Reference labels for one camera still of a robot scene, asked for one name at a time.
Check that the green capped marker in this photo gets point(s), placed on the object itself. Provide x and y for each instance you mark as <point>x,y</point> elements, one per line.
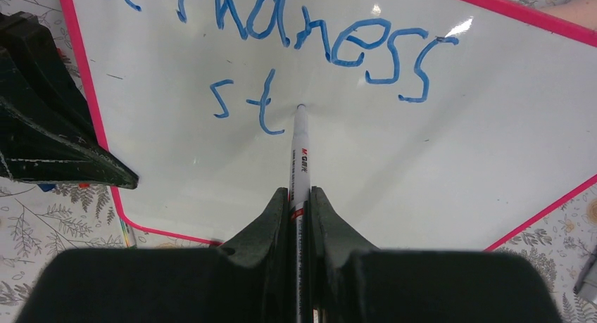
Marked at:
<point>128,234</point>

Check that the silver toy microphone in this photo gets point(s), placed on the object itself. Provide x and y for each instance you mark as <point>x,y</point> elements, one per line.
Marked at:
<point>585,287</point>

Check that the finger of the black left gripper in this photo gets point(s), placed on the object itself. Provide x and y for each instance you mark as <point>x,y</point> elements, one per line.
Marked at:
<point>47,133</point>

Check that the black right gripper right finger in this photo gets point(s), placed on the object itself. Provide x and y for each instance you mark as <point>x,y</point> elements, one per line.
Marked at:
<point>360,282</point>

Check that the pink framed whiteboard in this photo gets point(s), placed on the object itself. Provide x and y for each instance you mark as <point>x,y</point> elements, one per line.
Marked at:
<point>432,123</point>

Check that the blue marker cap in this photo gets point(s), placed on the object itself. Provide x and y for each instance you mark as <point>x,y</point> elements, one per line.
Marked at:
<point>46,187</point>

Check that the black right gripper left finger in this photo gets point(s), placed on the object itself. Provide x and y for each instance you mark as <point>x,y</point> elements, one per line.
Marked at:
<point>243,280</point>

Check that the floral patterned mat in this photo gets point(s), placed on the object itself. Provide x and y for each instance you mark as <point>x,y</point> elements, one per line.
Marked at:
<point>37,225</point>

